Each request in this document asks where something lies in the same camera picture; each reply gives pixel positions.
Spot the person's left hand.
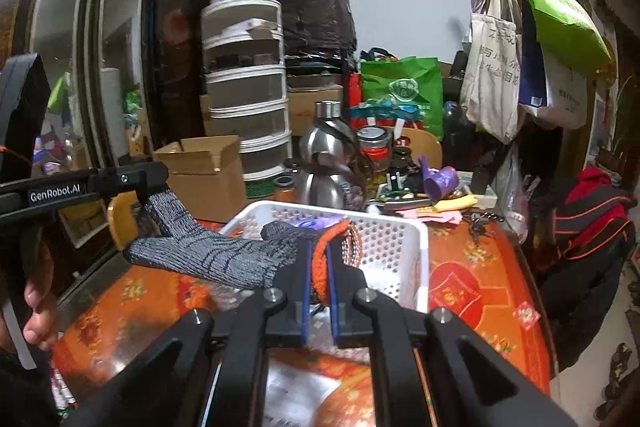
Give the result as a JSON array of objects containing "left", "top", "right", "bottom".
[{"left": 22, "top": 277, "right": 61, "bottom": 353}]

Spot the white stacked drawer tower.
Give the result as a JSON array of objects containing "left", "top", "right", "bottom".
[{"left": 201, "top": 0, "right": 293, "bottom": 180}]

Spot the green shopping bag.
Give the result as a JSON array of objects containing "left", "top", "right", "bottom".
[{"left": 360, "top": 55, "right": 445, "bottom": 140}]

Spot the purple tissue pack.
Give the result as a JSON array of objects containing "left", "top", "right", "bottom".
[{"left": 290, "top": 215, "right": 348, "bottom": 232}]

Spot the beige printed tote bag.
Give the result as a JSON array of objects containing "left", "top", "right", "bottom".
[{"left": 460, "top": 0, "right": 523, "bottom": 145}]

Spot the red and black jacket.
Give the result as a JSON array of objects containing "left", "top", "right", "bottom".
[{"left": 537, "top": 166, "right": 637, "bottom": 368}]

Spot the dark cabinet with glass doors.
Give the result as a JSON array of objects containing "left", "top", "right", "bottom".
[{"left": 0, "top": 0, "right": 236, "bottom": 298}]

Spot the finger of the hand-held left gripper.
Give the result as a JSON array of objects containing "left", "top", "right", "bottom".
[{"left": 92, "top": 162, "right": 170, "bottom": 212}]

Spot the dark glass jar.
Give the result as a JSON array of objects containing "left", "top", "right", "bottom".
[{"left": 387, "top": 147, "right": 416, "bottom": 188}]

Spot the white hanging bag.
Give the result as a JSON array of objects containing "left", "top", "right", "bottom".
[{"left": 520, "top": 42, "right": 588, "bottom": 130}]

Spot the purple cup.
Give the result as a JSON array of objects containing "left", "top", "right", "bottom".
[{"left": 417, "top": 155, "right": 458, "bottom": 200}]

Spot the red printed tablecloth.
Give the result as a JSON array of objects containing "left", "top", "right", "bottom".
[{"left": 50, "top": 207, "right": 553, "bottom": 427}]

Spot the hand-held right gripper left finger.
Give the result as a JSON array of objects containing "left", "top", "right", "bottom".
[{"left": 65, "top": 237, "right": 321, "bottom": 427}]

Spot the clear plastic bag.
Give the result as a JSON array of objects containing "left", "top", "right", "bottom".
[{"left": 492, "top": 142, "right": 531, "bottom": 243}]

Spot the wooden chair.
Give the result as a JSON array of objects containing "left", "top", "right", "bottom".
[
  {"left": 107, "top": 192, "right": 151, "bottom": 253},
  {"left": 382, "top": 126, "right": 443, "bottom": 168}
]

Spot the grey work glove orange cuff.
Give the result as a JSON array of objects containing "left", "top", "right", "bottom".
[{"left": 124, "top": 187, "right": 353, "bottom": 303}]

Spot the stainless steel kettle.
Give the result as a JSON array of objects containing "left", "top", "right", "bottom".
[{"left": 295, "top": 101, "right": 368, "bottom": 210}]

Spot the white perforated plastic basket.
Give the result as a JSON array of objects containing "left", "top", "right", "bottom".
[{"left": 217, "top": 200, "right": 430, "bottom": 315}]

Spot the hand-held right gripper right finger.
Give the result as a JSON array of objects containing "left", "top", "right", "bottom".
[{"left": 325, "top": 247, "right": 581, "bottom": 427}]

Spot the glass jar with red lid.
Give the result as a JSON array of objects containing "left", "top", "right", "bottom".
[{"left": 357, "top": 127, "right": 393, "bottom": 172}]

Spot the bright green fabric bag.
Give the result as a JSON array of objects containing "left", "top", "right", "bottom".
[{"left": 510, "top": 0, "right": 613, "bottom": 75}]

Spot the yellow cloth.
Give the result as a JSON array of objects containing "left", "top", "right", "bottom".
[{"left": 432, "top": 196, "right": 478, "bottom": 212}]

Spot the black bag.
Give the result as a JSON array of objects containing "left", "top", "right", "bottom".
[{"left": 272, "top": 0, "right": 357, "bottom": 60}]

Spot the brown cardboard box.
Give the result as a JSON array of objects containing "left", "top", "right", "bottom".
[{"left": 153, "top": 135, "right": 247, "bottom": 210}]

